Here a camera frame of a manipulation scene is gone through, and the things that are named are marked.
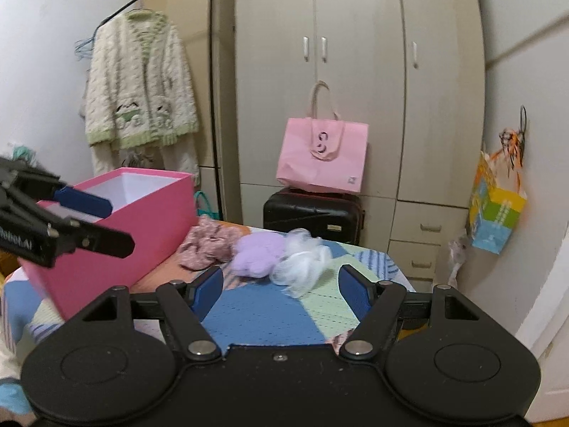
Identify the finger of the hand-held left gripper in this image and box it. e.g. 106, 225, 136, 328
9, 171, 113, 220
44, 218, 135, 259

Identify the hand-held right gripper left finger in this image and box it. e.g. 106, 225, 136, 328
82, 264, 225, 362

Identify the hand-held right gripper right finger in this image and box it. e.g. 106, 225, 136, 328
338, 264, 481, 362

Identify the pink cardboard box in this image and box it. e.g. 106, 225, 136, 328
18, 167, 198, 321

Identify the pink floral scrunchie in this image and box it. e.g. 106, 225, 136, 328
178, 216, 243, 270

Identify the white mesh bath puff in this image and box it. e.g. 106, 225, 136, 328
271, 228, 333, 299

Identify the purple bath puff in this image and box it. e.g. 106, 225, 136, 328
229, 231, 287, 279

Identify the black suitcase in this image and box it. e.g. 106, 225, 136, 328
262, 187, 365, 246

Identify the white plastic bag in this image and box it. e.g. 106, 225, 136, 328
448, 231, 473, 295

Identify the pink tote bag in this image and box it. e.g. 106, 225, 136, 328
276, 81, 369, 195

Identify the cream knitted cardigan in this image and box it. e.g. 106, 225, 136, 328
80, 9, 201, 176

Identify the colourful paper gift bag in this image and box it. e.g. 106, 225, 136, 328
467, 127, 528, 255

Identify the black metal clothes rack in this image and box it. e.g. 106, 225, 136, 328
93, 0, 223, 170

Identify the beige wardrobe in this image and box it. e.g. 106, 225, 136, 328
213, 0, 486, 282

